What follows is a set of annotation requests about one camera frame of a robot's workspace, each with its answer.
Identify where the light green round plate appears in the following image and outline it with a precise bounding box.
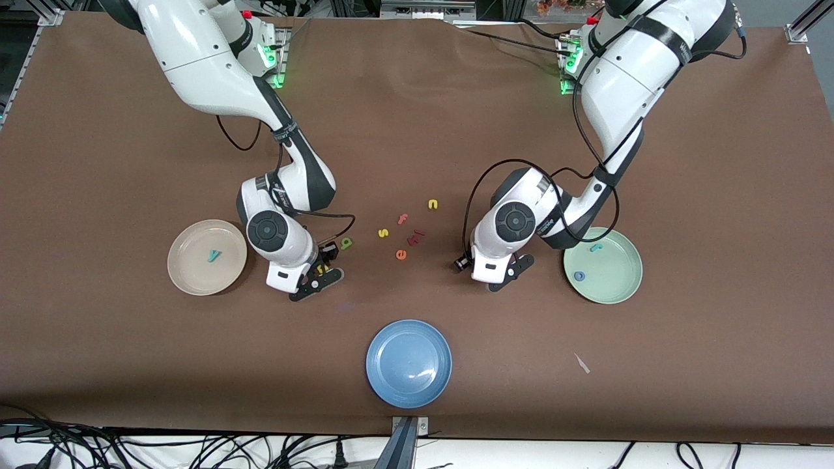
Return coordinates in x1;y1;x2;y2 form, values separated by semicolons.
563;227;644;305

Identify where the beige round plate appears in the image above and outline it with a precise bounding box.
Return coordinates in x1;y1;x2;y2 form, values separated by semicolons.
167;219;248;296

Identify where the blue round plate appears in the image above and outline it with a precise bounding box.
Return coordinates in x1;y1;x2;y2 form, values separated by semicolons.
366;319;453;410

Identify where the brown table cover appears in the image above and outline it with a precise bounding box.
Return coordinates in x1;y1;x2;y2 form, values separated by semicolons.
0;12;834;445

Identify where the grey power strip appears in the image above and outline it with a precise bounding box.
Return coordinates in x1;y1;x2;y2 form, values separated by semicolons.
380;0;478;20

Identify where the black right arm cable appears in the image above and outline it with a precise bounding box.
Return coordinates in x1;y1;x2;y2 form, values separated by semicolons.
215;116;358;248

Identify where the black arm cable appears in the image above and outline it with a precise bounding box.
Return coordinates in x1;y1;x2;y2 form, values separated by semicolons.
461;0;749;264
215;116;358;248

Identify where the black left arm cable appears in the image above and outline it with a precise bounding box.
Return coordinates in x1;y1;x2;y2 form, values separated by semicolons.
461;0;749;264

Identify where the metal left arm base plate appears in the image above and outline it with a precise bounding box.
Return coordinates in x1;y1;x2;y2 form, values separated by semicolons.
557;33;587;96

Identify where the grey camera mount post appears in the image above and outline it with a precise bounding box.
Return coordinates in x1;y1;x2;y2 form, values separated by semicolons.
375;416;431;469

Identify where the black base cable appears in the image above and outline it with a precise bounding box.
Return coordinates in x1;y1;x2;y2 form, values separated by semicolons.
456;20;574;59

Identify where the aluminium frame profile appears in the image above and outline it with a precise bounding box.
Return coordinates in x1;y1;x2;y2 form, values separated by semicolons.
785;0;834;45

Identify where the aluminium table edge rail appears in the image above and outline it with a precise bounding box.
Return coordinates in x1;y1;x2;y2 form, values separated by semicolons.
0;9;66;131

